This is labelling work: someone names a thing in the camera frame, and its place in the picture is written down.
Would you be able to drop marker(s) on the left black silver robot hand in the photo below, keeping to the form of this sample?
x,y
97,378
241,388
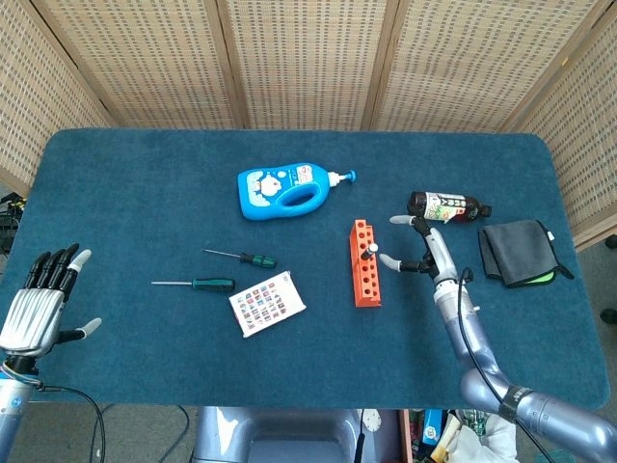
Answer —
x,y
31,318

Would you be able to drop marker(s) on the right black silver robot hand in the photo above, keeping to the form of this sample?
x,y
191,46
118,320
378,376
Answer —
x,y
441,258

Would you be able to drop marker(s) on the black silver precision screwdriver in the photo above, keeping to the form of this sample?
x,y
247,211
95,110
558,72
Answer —
x,y
371,251

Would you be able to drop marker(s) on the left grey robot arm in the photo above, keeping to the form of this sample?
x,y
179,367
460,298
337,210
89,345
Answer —
x,y
9,410

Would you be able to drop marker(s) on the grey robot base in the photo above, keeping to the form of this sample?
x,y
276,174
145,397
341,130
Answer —
x,y
289,439

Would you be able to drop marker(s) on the thin green black screwdriver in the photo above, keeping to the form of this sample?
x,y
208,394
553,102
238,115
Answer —
x,y
258,260

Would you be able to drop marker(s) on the thick green black screwdriver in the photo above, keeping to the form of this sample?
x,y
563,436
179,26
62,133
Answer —
x,y
214,283

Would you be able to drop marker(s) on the dark brown labelled bottle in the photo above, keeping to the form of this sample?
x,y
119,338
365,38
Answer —
x,y
434,202

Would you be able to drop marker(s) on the orange rack with holes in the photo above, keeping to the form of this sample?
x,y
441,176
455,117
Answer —
x,y
367,284

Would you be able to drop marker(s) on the grey cloth with green edge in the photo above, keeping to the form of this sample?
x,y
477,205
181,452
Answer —
x,y
520,251

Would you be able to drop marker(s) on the blue cardboard box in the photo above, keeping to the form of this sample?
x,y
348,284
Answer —
x,y
431,427

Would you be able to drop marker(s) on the blue carpet table cover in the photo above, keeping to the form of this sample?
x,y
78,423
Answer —
x,y
144,193

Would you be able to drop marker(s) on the white box with picture grid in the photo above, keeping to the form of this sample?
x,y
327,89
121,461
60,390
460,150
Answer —
x,y
266,304

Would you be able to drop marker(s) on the white crumpled cloth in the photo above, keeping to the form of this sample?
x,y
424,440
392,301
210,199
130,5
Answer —
x,y
491,436

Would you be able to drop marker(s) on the blue pump detergent bottle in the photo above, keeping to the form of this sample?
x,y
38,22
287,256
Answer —
x,y
262,190

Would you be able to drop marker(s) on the woven bamboo folding screen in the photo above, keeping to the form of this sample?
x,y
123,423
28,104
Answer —
x,y
308,58

